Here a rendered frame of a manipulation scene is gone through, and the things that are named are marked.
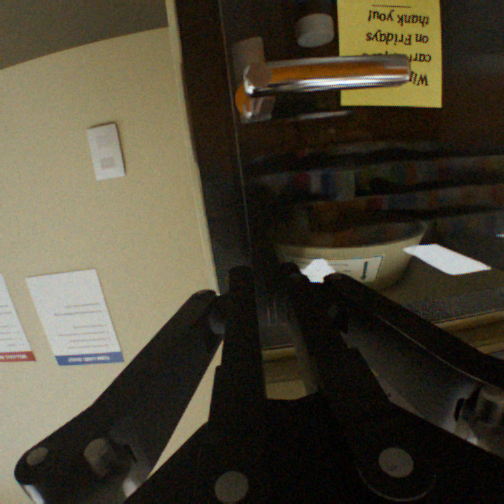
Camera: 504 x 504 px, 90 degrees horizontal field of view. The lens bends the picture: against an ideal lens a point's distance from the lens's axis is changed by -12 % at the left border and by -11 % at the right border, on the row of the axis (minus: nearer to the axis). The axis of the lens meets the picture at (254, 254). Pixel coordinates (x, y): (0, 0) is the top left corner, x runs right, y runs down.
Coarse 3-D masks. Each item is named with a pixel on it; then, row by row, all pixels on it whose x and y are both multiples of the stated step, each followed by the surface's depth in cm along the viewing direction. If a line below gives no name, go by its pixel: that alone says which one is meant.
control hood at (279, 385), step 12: (456, 336) 24; (468, 336) 24; (480, 336) 24; (492, 336) 23; (480, 348) 23; (492, 348) 22; (276, 372) 24; (288, 372) 23; (300, 372) 23; (276, 384) 23; (288, 384) 23; (300, 384) 22; (276, 396) 22; (288, 396) 22; (300, 396) 22
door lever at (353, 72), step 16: (256, 64) 13; (272, 64) 13; (288, 64) 13; (304, 64) 13; (320, 64) 13; (336, 64) 13; (352, 64) 13; (368, 64) 13; (384, 64) 13; (400, 64) 13; (256, 80) 13; (272, 80) 13; (288, 80) 13; (304, 80) 13; (320, 80) 13; (336, 80) 13; (352, 80) 13; (368, 80) 13; (384, 80) 14; (400, 80) 14; (240, 96) 18; (256, 96) 14; (272, 96) 14; (240, 112) 18; (256, 112) 18
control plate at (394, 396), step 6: (492, 354) 22; (498, 354) 22; (378, 378) 22; (384, 384) 22; (384, 390) 22; (390, 390) 22; (390, 396) 21; (396, 396) 21; (396, 402) 21; (402, 402) 21; (408, 408) 21
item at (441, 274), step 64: (192, 0) 16; (256, 0) 16; (320, 0) 16; (448, 0) 16; (192, 64) 17; (448, 64) 18; (192, 128) 18; (256, 128) 19; (320, 128) 19; (384, 128) 19; (448, 128) 19; (256, 192) 20; (320, 192) 20; (384, 192) 20; (448, 192) 20; (320, 256) 21; (384, 256) 21; (448, 256) 22; (448, 320) 23
